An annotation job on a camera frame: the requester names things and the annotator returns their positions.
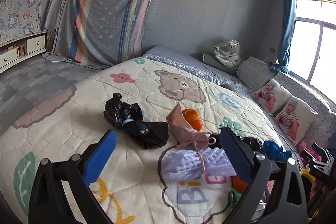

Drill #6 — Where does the purple foam net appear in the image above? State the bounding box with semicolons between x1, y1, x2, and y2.
161;147;236;182

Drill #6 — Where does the window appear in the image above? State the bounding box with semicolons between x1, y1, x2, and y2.
289;0;335;105

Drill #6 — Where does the striped sheet covered wardrobe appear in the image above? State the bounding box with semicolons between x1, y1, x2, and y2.
46;0;151;69

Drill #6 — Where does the baby print pillow far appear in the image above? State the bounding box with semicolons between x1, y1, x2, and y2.
252;79;291;115

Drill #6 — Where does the baby print pillow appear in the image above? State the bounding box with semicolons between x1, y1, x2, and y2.
252;79;291;115
273;96;318;146

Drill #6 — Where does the white tiger plush toy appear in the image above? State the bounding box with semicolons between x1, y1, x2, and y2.
214;39;242;71

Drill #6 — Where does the grey cushion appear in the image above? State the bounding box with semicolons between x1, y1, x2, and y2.
236;56;276;92

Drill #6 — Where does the pink cloth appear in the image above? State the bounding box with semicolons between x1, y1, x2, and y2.
297;139;322;165

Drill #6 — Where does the yellow trash bin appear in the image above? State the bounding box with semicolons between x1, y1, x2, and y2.
300;169;315;186

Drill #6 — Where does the blue curtain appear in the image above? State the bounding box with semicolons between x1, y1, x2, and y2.
268;0;296;74

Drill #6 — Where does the cartoon quilted blanket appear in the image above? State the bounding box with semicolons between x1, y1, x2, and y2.
1;59;280;223

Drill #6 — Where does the white drawer cabinet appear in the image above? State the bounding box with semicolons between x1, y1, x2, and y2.
0;31;47;73

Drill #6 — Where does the small black plastic bag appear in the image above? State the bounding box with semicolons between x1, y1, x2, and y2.
104;93;169;149

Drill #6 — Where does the baby print pillow near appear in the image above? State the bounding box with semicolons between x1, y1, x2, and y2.
273;96;318;146

